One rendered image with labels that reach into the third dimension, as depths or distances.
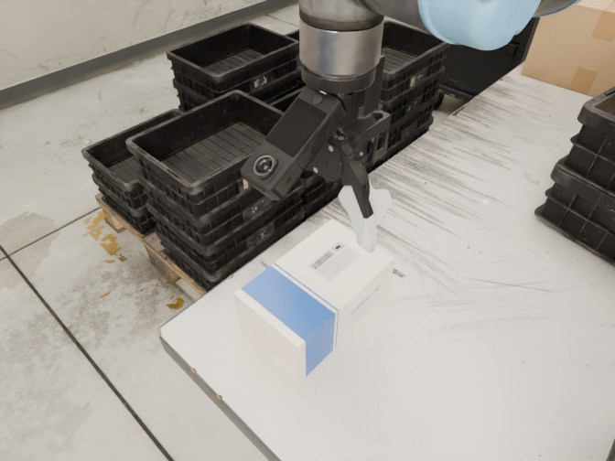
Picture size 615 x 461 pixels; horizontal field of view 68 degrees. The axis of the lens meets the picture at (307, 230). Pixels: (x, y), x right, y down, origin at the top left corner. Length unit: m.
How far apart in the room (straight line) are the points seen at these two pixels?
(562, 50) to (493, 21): 1.08
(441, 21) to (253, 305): 0.41
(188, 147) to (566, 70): 1.06
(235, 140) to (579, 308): 1.03
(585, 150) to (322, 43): 0.53
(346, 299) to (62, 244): 1.53
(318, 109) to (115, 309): 1.35
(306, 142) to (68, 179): 1.96
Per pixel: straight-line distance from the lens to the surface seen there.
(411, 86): 1.76
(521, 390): 0.70
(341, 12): 0.40
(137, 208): 1.61
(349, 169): 0.47
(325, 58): 0.42
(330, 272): 0.63
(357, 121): 0.49
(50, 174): 2.40
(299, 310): 0.59
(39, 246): 2.03
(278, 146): 0.44
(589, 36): 1.37
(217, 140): 1.45
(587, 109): 0.81
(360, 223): 0.50
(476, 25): 0.32
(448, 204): 0.91
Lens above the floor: 1.27
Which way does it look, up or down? 45 degrees down
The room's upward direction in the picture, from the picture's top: straight up
